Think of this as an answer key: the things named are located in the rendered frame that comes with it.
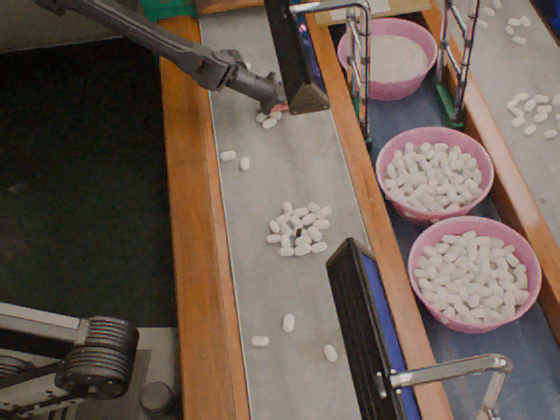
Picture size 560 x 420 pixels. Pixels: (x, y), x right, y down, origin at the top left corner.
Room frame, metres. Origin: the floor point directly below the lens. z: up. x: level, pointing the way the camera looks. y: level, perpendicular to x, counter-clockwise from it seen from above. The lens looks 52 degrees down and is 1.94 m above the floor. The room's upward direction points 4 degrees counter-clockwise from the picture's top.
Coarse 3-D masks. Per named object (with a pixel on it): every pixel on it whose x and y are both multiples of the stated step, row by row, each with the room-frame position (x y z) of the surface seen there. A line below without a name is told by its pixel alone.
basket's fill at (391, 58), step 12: (372, 36) 1.57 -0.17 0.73; (384, 36) 1.56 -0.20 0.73; (396, 36) 1.56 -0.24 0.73; (372, 48) 1.51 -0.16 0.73; (384, 48) 1.50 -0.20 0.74; (396, 48) 1.51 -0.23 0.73; (408, 48) 1.50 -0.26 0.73; (420, 48) 1.50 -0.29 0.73; (372, 60) 1.46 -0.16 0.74; (384, 60) 1.46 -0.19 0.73; (396, 60) 1.45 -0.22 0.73; (408, 60) 1.45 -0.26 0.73; (420, 60) 1.45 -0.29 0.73; (372, 72) 1.41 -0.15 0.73; (384, 72) 1.41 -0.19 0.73; (396, 72) 1.40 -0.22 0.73; (408, 72) 1.40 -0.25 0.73
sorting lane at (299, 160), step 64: (256, 64) 1.47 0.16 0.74; (256, 128) 1.22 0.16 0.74; (320, 128) 1.21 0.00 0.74; (256, 192) 1.01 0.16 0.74; (320, 192) 1.00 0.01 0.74; (256, 256) 0.83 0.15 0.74; (320, 256) 0.82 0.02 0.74; (256, 320) 0.67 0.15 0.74; (320, 320) 0.66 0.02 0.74; (256, 384) 0.54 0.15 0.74; (320, 384) 0.53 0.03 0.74
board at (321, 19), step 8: (312, 0) 1.69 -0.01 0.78; (392, 0) 1.66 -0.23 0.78; (400, 0) 1.66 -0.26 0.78; (408, 0) 1.66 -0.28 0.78; (416, 0) 1.65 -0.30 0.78; (424, 0) 1.65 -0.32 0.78; (392, 8) 1.62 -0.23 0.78; (400, 8) 1.62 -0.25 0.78; (408, 8) 1.62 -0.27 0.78; (416, 8) 1.62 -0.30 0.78; (424, 8) 1.62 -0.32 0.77; (320, 16) 1.61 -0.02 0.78; (328, 16) 1.61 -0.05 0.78; (376, 16) 1.60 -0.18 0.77; (320, 24) 1.58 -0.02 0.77; (328, 24) 1.58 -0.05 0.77
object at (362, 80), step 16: (320, 0) 1.19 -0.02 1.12; (336, 0) 1.18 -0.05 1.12; (352, 0) 1.18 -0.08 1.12; (352, 16) 1.33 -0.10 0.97; (368, 16) 1.18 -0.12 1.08; (352, 32) 1.29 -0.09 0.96; (368, 32) 1.18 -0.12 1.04; (352, 48) 1.33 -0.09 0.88; (368, 48) 1.19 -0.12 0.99; (352, 64) 1.31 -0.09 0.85; (368, 64) 1.19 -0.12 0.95; (352, 80) 1.33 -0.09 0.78; (368, 80) 1.19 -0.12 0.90; (352, 96) 1.33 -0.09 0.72; (368, 96) 1.19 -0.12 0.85; (368, 112) 1.19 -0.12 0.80; (368, 128) 1.19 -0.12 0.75; (368, 144) 1.17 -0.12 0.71
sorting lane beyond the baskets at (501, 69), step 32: (512, 0) 1.67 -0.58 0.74; (480, 32) 1.54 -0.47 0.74; (544, 32) 1.52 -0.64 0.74; (480, 64) 1.40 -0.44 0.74; (512, 64) 1.39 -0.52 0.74; (544, 64) 1.39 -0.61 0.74; (512, 96) 1.27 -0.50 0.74; (512, 128) 1.16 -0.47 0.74; (544, 128) 1.15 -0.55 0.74; (544, 160) 1.05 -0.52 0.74; (544, 192) 0.95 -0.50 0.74
